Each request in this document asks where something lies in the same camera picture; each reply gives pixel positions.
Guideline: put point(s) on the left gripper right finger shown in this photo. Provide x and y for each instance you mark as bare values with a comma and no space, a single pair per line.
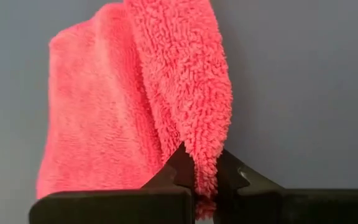
275,207

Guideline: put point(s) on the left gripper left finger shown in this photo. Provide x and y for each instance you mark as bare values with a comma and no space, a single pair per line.
135,207

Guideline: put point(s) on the pink fluffy towel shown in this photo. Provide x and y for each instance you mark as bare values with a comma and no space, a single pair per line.
104,109

